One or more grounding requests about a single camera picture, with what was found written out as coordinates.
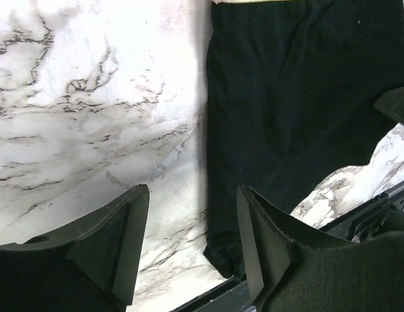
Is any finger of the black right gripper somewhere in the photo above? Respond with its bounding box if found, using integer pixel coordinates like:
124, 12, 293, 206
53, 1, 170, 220
374, 86, 404, 125

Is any black garment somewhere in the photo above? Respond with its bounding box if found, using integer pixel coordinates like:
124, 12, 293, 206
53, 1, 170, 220
204, 1, 404, 279

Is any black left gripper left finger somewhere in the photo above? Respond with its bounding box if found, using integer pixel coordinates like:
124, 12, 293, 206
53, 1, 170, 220
0, 185, 148, 311

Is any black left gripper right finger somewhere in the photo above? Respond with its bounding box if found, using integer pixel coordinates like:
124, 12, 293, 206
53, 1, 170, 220
236, 185, 404, 312

